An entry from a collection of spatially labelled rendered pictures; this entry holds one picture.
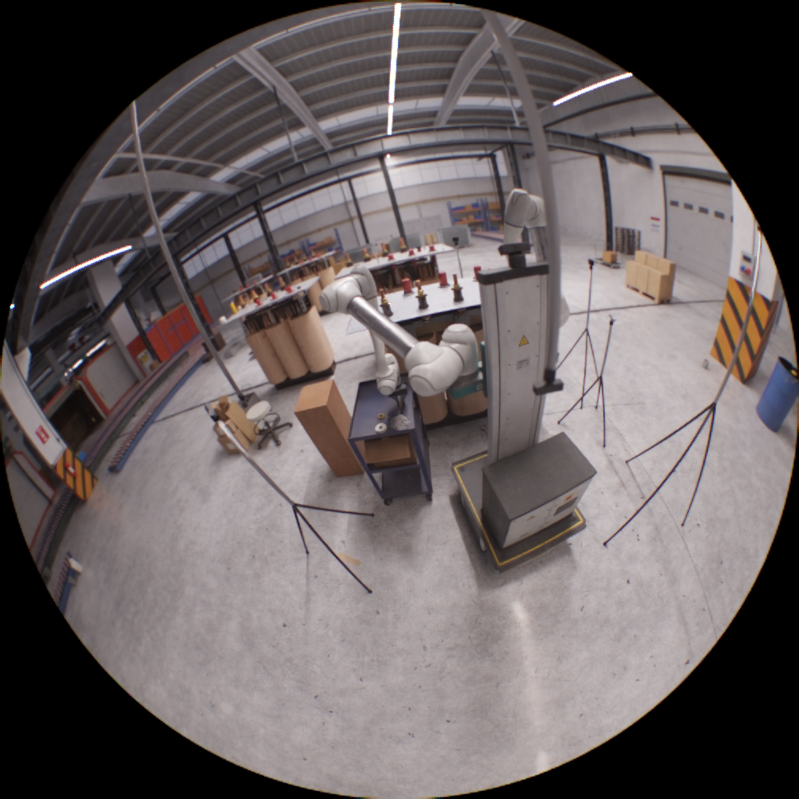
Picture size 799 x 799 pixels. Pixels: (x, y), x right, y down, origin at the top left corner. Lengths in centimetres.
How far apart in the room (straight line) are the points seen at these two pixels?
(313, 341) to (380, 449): 264
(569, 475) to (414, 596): 133
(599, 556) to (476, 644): 108
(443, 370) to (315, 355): 323
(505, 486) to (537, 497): 17
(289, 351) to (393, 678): 413
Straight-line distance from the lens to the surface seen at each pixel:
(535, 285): 112
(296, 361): 427
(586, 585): 220
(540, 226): 149
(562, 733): 232
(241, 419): 395
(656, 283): 749
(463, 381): 125
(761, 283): 541
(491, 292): 100
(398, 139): 1025
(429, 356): 104
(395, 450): 166
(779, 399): 501
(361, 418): 183
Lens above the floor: 201
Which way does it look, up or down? 37 degrees down
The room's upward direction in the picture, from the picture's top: 17 degrees counter-clockwise
